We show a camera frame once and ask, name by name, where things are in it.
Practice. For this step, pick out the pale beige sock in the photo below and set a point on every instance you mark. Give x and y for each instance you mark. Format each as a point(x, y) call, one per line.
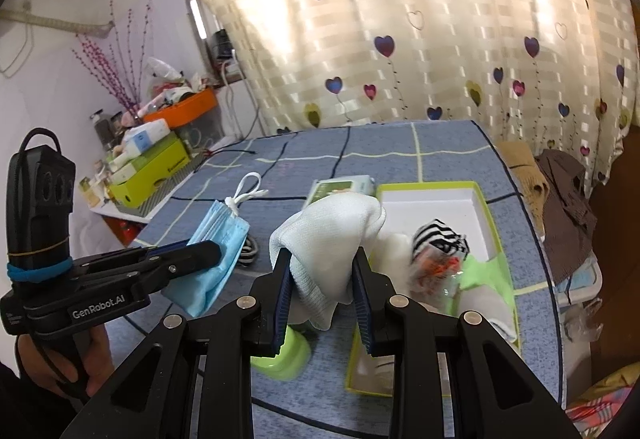
point(492, 314)

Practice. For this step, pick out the blue white carton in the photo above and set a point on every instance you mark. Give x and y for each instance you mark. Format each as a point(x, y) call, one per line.
point(147, 134)

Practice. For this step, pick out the white wall rail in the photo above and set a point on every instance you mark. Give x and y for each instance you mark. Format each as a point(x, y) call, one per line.
point(55, 21)

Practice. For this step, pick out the person's left hand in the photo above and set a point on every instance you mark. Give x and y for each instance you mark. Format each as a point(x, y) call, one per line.
point(95, 356)

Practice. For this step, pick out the white box with green rim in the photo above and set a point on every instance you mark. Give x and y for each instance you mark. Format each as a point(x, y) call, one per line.
point(430, 204)

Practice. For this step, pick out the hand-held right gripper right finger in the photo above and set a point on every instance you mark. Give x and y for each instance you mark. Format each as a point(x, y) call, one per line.
point(362, 306)

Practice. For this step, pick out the beige garment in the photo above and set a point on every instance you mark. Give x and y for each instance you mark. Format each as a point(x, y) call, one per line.
point(522, 174)

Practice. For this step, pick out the wet wipes pack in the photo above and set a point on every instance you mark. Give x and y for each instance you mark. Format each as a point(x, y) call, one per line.
point(340, 186)

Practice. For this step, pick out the black white striped sock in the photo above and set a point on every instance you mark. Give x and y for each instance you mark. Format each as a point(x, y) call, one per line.
point(440, 231)
point(248, 251)

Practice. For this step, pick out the green round container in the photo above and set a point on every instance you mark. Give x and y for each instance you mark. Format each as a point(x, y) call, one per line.
point(285, 361)

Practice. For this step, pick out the light green cloth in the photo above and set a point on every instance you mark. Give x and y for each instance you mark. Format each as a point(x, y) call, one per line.
point(495, 274)

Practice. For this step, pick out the blue plaid blanket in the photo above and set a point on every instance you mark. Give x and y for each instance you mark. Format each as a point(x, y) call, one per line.
point(350, 154)

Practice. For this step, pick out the clear storage container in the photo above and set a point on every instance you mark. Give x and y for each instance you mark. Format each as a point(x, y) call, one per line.
point(202, 129)

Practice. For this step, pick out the brown wooden wardrobe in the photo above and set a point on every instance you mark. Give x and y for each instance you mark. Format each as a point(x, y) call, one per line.
point(620, 229)

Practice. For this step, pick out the purple decorative branches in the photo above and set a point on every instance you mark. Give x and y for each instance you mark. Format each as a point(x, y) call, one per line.
point(120, 69)

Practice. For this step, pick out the person's left forearm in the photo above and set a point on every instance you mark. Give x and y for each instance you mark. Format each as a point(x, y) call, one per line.
point(25, 409)

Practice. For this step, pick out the cream heart print curtain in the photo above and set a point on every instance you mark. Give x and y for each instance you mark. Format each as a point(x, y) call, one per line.
point(425, 19)

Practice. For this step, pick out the green cardboard box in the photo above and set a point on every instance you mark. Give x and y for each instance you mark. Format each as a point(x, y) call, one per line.
point(150, 174)

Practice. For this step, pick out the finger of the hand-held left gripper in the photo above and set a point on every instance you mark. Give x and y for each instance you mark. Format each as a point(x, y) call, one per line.
point(192, 261)
point(165, 249)

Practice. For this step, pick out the pink plaid cloth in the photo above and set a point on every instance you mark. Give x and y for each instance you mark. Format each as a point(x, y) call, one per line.
point(600, 409)

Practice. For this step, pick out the brown garment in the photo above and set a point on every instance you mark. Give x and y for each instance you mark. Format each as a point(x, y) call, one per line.
point(565, 214)

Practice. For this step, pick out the dark appliance on windowsill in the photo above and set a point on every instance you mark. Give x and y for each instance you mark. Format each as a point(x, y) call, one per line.
point(222, 44)

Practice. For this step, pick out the blue face mask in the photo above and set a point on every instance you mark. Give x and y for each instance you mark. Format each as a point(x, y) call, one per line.
point(220, 239)

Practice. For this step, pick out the orange storage bin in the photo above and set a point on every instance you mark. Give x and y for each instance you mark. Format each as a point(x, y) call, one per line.
point(190, 111)

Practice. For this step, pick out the clear plastic bag orange contents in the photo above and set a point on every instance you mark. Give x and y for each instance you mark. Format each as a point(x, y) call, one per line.
point(435, 271)

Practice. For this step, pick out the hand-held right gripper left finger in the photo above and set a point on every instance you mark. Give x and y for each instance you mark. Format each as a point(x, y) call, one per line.
point(282, 301)

